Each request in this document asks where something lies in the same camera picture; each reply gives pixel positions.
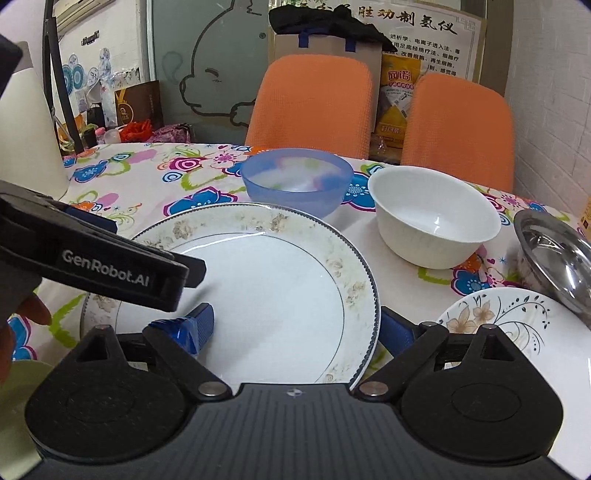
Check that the large floral rimmed plate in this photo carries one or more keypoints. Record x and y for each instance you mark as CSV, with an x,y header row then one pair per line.
x,y
294,302

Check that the right orange chair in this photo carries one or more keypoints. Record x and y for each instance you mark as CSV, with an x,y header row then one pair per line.
x,y
463,129

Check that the pink floral cloth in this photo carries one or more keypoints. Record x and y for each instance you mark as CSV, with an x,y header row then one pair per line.
x,y
176,133

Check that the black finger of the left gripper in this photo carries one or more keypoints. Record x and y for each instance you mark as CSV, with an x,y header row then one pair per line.
x,y
196,269

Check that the left orange chair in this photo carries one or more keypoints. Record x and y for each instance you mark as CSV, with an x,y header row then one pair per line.
x,y
314,101

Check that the white ceramic bowl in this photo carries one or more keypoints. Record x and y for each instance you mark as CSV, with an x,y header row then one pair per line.
x,y
431,219

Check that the Chinese text poster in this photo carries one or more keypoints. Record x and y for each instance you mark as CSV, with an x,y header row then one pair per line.
x,y
445,39

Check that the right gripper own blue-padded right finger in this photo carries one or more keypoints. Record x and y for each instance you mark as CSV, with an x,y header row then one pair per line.
x,y
412,347

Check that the black cloth on box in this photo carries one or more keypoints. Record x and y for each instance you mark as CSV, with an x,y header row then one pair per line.
x,y
305,22

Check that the person's left hand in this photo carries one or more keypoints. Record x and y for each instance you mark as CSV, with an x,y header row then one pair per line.
x,y
36,311

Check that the white thermos jug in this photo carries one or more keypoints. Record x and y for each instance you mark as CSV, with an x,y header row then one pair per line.
x,y
30,155

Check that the cardboard box with blue tape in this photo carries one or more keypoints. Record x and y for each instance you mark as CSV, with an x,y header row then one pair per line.
x,y
368,53

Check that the stainless steel bowl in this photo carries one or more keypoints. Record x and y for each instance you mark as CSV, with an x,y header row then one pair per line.
x,y
554,259

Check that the red orange item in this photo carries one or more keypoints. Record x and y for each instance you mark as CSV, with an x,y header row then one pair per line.
x,y
136,132

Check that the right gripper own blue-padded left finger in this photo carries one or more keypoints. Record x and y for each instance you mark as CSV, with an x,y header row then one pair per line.
x,y
176,343

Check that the orange chair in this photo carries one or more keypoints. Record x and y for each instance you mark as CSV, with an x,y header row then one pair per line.
x,y
314,101
463,129

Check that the brown gift bag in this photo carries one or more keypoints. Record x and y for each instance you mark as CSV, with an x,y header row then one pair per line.
x,y
138,103

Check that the white plate with black vine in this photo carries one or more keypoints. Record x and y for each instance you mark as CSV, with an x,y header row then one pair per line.
x,y
557,343

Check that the yellow snack bag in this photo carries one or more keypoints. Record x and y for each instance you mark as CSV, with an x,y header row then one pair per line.
x,y
399,75

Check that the translucent blue plastic bowl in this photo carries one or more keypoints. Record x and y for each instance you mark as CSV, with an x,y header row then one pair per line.
x,y
308,180

